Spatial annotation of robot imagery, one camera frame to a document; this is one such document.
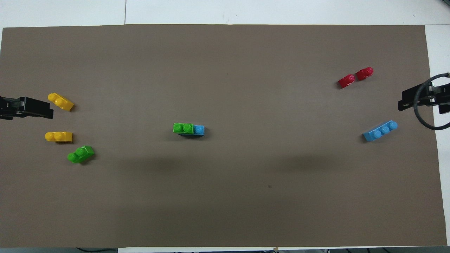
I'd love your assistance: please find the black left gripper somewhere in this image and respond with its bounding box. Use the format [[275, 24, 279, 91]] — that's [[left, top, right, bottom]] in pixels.
[[0, 96, 54, 121]]

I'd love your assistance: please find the red one-stud toy brick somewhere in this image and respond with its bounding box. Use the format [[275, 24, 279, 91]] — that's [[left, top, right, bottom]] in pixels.
[[338, 74, 356, 89], [356, 67, 374, 81]]

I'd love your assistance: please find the yellow two-stud toy brick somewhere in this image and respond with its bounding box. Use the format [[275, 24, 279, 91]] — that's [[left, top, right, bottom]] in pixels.
[[45, 131, 73, 142], [48, 92, 75, 111]]

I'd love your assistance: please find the blue three-stud toy brick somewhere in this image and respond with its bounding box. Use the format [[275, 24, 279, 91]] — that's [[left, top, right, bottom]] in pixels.
[[178, 125, 205, 138], [362, 120, 398, 142]]

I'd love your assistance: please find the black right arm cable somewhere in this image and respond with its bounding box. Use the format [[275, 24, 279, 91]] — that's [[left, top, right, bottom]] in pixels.
[[413, 73, 450, 131]]

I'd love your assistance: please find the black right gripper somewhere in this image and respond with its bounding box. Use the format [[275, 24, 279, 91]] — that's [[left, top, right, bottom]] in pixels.
[[398, 83, 450, 111]]

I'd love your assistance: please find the brown table mat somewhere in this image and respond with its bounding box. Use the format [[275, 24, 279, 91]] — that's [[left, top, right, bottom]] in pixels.
[[0, 24, 448, 248]]

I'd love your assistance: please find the green two-stud toy brick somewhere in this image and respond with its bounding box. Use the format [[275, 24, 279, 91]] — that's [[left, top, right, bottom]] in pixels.
[[173, 123, 194, 135], [67, 145, 95, 164]]

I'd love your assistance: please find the black left base cable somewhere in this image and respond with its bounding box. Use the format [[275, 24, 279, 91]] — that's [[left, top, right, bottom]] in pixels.
[[76, 247, 118, 253]]

